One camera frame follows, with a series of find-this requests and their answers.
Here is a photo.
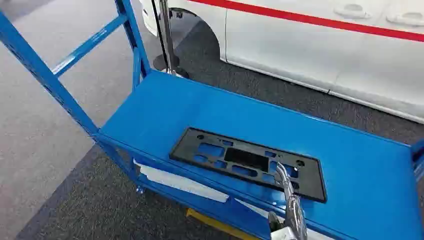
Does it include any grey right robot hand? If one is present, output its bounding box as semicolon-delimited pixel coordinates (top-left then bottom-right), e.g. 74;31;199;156
267;161;309;240

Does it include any black plastic plate with cutouts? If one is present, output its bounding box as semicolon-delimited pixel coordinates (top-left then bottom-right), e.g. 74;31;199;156
169;127;328;204

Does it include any yellow floor tape strip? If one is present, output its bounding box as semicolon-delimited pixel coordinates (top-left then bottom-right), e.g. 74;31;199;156
185;207;261;240

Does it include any white flat panel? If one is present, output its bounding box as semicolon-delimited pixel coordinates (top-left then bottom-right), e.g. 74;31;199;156
133;158;230;204

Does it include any white car body red stripe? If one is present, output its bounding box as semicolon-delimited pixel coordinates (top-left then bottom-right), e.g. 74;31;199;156
139;0;424;125

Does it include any blue metal shelf cart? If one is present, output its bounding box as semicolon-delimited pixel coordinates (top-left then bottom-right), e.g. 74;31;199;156
0;0;424;240

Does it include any metal pole stand black base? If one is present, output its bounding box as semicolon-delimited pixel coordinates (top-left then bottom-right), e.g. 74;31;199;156
150;0;191;80

